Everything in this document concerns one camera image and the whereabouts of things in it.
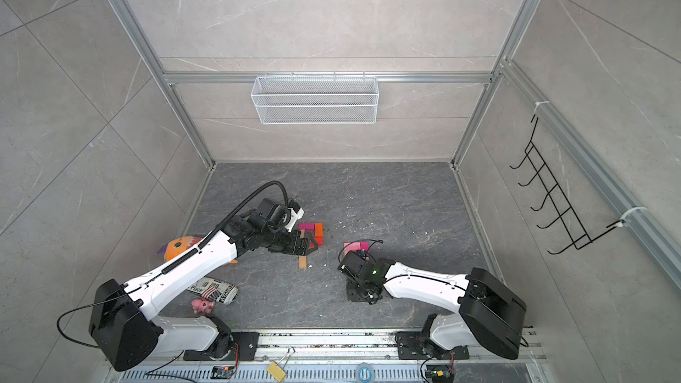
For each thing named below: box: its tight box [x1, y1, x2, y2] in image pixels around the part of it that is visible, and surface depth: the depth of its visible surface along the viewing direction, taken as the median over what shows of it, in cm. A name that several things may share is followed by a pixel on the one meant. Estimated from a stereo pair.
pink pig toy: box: [190, 298, 215, 314], surface depth 80 cm
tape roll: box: [358, 366, 374, 383], surface depth 70 cm
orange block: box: [314, 222, 324, 238], surface depth 100 cm
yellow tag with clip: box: [266, 346, 297, 383], surface depth 71 cm
